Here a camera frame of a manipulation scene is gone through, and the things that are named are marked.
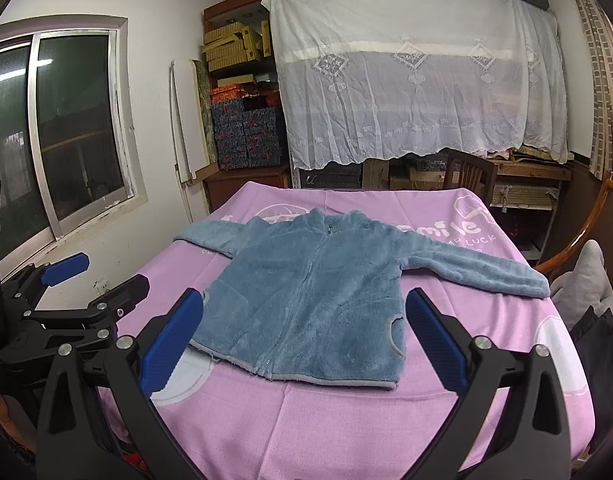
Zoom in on black cloth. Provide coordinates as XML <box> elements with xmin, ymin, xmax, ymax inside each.
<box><xmin>569</xmin><ymin>305</ymin><xmax>613</xmax><ymax>461</ymax></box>

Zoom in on wicker basket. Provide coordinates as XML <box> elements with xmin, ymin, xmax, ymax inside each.
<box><xmin>489</xmin><ymin>182</ymin><xmax>562</xmax><ymax>209</ymax></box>

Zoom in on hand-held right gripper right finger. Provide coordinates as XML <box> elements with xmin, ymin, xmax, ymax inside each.
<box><xmin>405</xmin><ymin>287</ymin><xmax>573</xmax><ymax>480</ymax></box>

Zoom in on curved wooden armchair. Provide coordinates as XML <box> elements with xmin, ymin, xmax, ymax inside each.
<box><xmin>534</xmin><ymin>175</ymin><xmax>613</xmax><ymax>277</ymax></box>

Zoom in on orange patterned box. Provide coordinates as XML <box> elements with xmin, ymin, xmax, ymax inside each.
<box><xmin>210</xmin><ymin>86</ymin><xmax>282</xmax><ymax>111</ymax></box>

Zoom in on blue fleece jacket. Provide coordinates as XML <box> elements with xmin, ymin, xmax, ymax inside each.
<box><xmin>172</xmin><ymin>208</ymin><xmax>551</xmax><ymax>392</ymax></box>

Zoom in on dark blue patterned box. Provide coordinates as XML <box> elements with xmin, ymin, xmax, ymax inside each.
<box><xmin>242</xmin><ymin>105</ymin><xmax>288</xmax><ymax>167</ymax></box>
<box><xmin>211</xmin><ymin>102</ymin><xmax>248</xmax><ymax>171</ymax></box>

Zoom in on yellow woven box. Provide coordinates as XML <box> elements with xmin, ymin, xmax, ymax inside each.
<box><xmin>206</xmin><ymin>42</ymin><xmax>266</xmax><ymax>72</ymax></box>
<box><xmin>203</xmin><ymin>23</ymin><xmax>263</xmax><ymax>53</ymax></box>

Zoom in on green patterned flat board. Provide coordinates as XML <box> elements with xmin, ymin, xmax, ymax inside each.
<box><xmin>194</xmin><ymin>57</ymin><xmax>220</xmax><ymax>166</ymax></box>

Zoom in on white lace cloth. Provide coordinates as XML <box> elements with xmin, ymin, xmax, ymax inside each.
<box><xmin>260</xmin><ymin>0</ymin><xmax>573</xmax><ymax>171</ymax></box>

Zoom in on checked window curtain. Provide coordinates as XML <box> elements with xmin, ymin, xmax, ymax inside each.
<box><xmin>561</xmin><ymin>0</ymin><xmax>613</xmax><ymax>182</ymax></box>

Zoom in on tall wooden shelf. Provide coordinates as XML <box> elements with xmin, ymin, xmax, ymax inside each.
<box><xmin>202</xmin><ymin>0</ymin><xmax>293</xmax><ymax>171</ymax></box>

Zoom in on low wooden cabinet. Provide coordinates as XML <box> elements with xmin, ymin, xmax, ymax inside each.
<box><xmin>202</xmin><ymin>164</ymin><xmax>293</xmax><ymax>213</ymax></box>

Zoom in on sliding glass window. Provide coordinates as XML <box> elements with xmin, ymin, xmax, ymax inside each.
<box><xmin>0</xmin><ymin>16</ymin><xmax>148</xmax><ymax>276</ymax></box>

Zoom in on wooden crate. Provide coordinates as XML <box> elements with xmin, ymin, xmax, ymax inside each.
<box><xmin>361</xmin><ymin>157</ymin><xmax>390</xmax><ymax>190</ymax></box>

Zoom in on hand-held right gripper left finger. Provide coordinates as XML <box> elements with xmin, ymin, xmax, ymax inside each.
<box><xmin>35</xmin><ymin>287</ymin><xmax>210</xmax><ymax>480</ymax></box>

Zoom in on pink printed blanket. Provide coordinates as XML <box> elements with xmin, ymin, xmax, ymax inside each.
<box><xmin>99</xmin><ymin>182</ymin><xmax>597</xmax><ymax>480</ymax></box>

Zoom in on grey cloth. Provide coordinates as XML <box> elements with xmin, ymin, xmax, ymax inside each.
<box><xmin>549</xmin><ymin>240</ymin><xmax>613</xmax><ymax>332</ymax></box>

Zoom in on dark wooden chair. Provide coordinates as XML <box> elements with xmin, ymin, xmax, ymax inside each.
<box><xmin>443</xmin><ymin>149</ymin><xmax>500</xmax><ymax>206</ymax></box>

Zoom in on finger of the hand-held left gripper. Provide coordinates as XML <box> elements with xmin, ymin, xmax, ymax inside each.
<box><xmin>4</xmin><ymin>252</ymin><xmax>91</xmax><ymax>312</ymax></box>
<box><xmin>24</xmin><ymin>275</ymin><xmax>151</xmax><ymax>345</ymax></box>

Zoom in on white flat boards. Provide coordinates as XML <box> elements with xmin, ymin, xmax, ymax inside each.
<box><xmin>170</xmin><ymin>58</ymin><xmax>213</xmax><ymax>187</ymax></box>

